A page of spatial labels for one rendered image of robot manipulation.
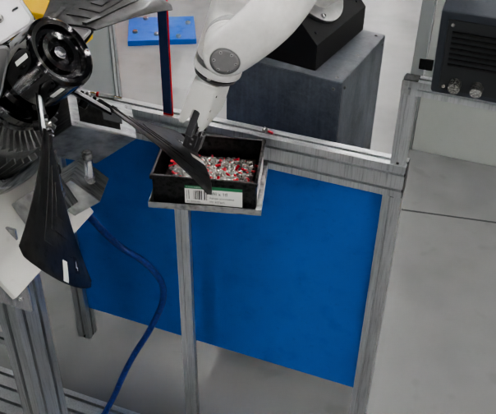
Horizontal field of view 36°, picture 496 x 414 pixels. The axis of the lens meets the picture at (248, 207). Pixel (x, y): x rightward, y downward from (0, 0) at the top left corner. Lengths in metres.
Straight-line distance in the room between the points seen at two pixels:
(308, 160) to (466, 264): 1.20
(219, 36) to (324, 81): 0.65
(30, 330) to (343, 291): 0.75
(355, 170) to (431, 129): 1.62
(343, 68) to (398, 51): 2.32
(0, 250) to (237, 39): 0.55
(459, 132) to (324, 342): 1.45
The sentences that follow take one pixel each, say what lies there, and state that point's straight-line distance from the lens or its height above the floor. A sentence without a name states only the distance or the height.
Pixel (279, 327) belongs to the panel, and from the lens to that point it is 2.04.
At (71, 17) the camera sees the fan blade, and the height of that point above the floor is 1.21.
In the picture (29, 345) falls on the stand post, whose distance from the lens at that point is 1.63.
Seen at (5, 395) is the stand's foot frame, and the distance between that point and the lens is 2.22.
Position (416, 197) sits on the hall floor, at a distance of 3.01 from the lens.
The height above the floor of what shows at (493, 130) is 0.17.
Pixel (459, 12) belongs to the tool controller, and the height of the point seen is 1.23.
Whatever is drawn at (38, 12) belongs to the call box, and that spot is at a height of 1.07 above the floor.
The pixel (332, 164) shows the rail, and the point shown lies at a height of 0.83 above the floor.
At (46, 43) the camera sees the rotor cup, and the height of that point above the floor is 1.24.
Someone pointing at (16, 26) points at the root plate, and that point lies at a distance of 1.27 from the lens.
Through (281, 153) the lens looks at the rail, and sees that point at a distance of 1.67.
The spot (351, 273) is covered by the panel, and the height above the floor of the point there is 0.52.
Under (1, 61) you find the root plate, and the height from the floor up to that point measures 1.22.
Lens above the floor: 1.74
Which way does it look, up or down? 37 degrees down
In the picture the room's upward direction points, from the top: 1 degrees clockwise
